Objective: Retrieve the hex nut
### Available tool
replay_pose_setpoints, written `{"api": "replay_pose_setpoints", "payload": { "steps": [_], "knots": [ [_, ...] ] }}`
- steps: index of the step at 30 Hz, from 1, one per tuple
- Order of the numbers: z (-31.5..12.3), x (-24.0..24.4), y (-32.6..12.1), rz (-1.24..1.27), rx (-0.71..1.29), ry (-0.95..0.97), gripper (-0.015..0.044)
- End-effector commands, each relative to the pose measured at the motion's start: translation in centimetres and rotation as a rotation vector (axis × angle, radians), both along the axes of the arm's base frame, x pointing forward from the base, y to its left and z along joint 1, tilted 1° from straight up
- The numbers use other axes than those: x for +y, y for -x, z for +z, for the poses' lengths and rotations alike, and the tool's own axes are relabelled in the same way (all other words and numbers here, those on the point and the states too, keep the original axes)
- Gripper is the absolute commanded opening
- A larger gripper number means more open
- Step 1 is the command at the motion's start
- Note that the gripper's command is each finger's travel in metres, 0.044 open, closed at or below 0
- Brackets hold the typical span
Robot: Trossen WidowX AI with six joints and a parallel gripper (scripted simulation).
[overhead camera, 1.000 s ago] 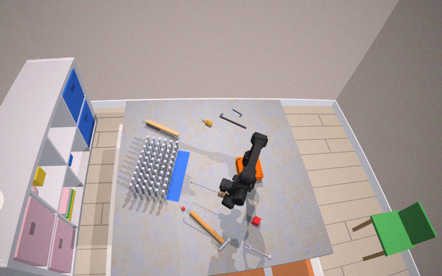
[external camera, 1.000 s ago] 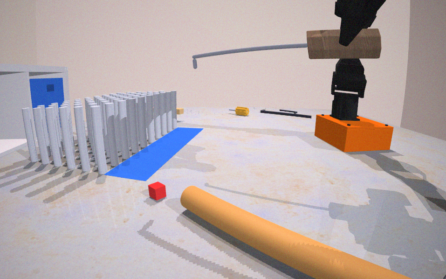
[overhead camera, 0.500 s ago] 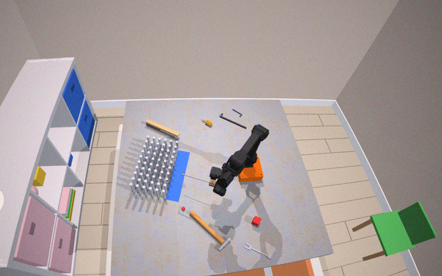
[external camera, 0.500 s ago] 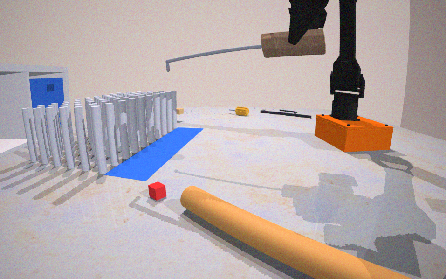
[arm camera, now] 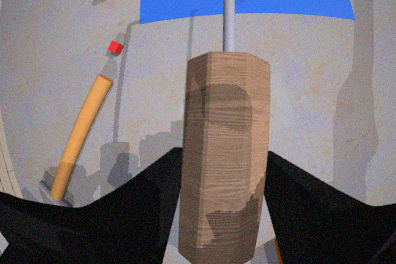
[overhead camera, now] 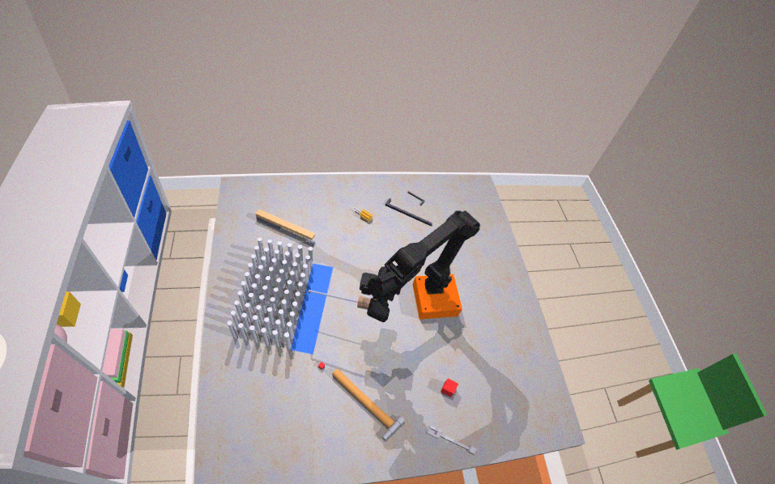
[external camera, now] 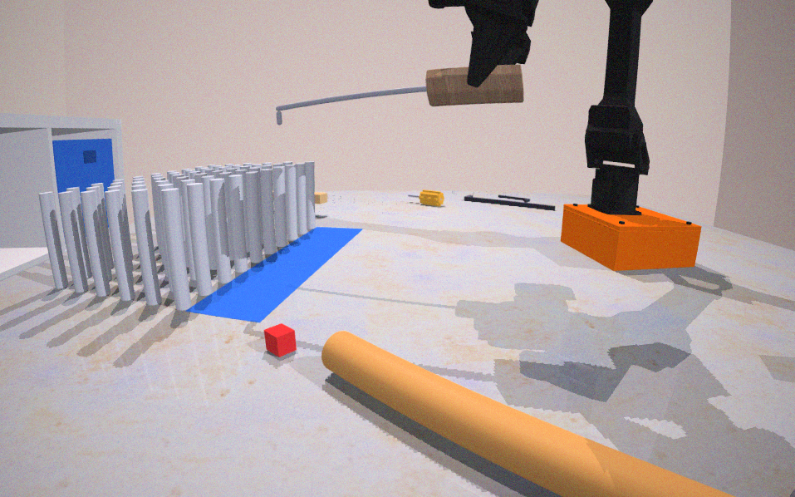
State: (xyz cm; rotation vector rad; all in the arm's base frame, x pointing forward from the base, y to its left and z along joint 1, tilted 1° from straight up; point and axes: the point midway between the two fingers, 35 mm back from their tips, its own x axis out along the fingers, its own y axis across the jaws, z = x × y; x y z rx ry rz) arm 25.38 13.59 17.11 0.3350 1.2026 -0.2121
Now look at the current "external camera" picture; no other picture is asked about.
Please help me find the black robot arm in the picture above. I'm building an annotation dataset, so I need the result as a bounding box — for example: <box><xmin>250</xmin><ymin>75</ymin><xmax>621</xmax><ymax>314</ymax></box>
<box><xmin>585</xmin><ymin>0</ymin><xmax>653</xmax><ymax>215</ymax></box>

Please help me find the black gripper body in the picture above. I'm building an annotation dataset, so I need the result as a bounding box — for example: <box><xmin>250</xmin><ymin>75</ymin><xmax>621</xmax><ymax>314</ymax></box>
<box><xmin>478</xmin><ymin>0</ymin><xmax>538</xmax><ymax>64</ymax></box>

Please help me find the yellow screwdriver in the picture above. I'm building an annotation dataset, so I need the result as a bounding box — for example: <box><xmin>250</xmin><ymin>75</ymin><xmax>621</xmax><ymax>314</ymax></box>
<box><xmin>408</xmin><ymin>190</ymin><xmax>444</xmax><ymax>206</ymax></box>

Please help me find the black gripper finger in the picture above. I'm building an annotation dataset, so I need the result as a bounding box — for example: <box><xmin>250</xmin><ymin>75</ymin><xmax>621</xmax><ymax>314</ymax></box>
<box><xmin>498</xmin><ymin>46</ymin><xmax>525</xmax><ymax>66</ymax></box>
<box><xmin>463</xmin><ymin>0</ymin><xmax>528</xmax><ymax>87</ymax></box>

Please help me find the blue flat strip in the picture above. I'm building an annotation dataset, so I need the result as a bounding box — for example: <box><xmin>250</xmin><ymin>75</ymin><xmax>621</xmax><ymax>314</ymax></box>
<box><xmin>186</xmin><ymin>227</ymin><xmax>363</xmax><ymax>322</ymax></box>

